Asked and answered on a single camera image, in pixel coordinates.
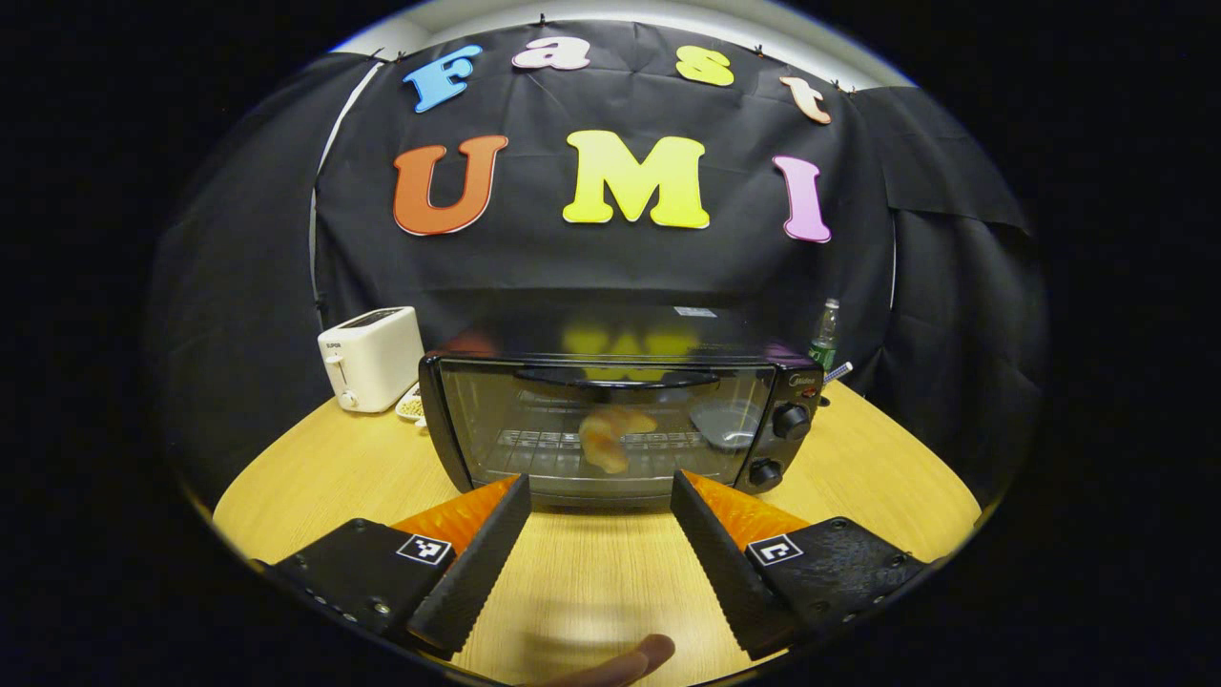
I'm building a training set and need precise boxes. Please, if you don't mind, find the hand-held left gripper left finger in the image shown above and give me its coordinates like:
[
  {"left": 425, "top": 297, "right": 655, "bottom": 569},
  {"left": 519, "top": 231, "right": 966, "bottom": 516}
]
[{"left": 262, "top": 473, "right": 532, "bottom": 659}]

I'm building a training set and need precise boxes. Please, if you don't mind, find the green label water bottle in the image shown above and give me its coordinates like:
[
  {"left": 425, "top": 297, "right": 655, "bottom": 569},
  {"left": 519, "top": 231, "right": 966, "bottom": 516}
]
[{"left": 809, "top": 299, "right": 842, "bottom": 373}]

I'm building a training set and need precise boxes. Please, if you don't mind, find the white toaster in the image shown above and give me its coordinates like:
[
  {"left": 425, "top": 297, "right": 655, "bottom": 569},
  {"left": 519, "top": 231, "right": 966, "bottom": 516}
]
[{"left": 318, "top": 306, "right": 425, "bottom": 413}]

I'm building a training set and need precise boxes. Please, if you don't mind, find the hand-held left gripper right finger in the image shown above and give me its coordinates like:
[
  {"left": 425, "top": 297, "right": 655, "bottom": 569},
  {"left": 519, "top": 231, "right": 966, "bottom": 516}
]
[{"left": 671, "top": 469, "right": 928, "bottom": 661}]

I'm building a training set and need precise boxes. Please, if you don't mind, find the black backdrop cloth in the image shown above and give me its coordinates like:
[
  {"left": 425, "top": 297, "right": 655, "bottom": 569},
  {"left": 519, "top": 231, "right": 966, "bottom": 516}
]
[{"left": 148, "top": 19, "right": 1050, "bottom": 507}]

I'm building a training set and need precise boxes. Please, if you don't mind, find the black electric oven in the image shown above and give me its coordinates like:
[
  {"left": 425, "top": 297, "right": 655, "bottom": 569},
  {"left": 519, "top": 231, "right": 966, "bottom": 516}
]
[{"left": 418, "top": 310, "right": 826, "bottom": 509}]

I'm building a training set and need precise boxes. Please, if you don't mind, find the golden croissant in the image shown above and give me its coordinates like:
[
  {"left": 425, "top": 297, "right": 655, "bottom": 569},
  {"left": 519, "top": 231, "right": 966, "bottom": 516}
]
[{"left": 579, "top": 407, "right": 659, "bottom": 475}]

